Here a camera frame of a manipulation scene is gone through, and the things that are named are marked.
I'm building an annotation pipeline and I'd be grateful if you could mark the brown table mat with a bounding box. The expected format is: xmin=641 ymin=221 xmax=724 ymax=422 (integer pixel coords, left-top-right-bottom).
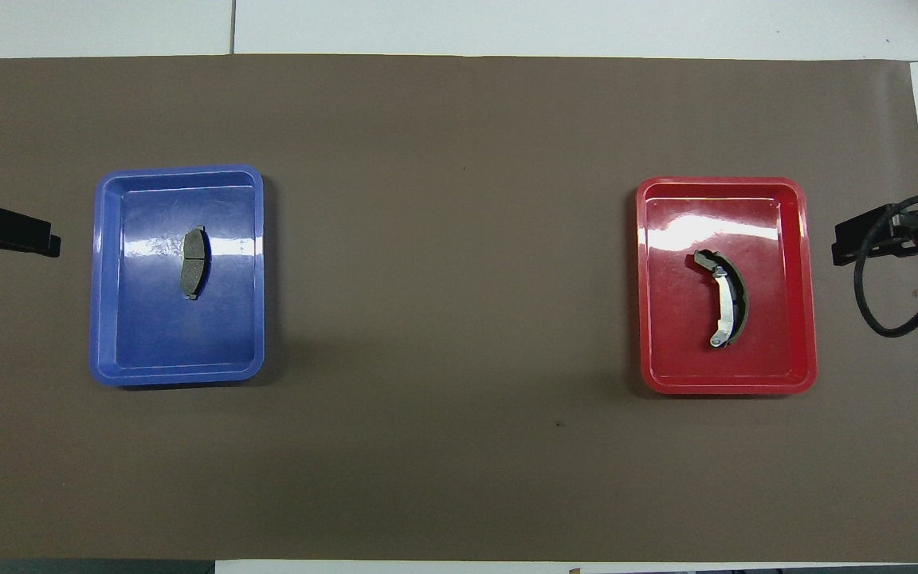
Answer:
xmin=0 ymin=54 xmax=918 ymax=563

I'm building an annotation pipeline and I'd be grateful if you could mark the red plastic tray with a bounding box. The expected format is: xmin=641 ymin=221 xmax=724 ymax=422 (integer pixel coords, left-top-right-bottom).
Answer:
xmin=636 ymin=176 xmax=818 ymax=396

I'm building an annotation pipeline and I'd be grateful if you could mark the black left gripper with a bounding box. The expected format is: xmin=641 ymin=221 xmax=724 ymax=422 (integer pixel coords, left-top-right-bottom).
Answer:
xmin=0 ymin=206 xmax=62 ymax=258

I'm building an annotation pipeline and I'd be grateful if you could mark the blue plastic tray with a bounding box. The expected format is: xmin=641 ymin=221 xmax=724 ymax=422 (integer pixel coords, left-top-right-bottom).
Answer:
xmin=89 ymin=164 xmax=266 ymax=389

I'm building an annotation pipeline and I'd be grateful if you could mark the dark brake pad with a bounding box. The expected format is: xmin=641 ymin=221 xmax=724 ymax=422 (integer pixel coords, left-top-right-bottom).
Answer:
xmin=179 ymin=225 xmax=212 ymax=301

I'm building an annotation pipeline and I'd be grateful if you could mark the curved brake shoe metal lever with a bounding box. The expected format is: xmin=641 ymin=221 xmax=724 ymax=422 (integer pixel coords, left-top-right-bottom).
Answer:
xmin=692 ymin=249 xmax=750 ymax=350

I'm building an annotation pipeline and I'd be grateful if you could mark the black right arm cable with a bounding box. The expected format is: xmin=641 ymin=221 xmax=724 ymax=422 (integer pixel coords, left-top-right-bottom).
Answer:
xmin=853 ymin=190 xmax=918 ymax=338

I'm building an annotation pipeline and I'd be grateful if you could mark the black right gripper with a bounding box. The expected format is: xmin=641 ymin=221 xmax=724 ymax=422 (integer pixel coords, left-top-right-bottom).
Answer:
xmin=831 ymin=202 xmax=918 ymax=268

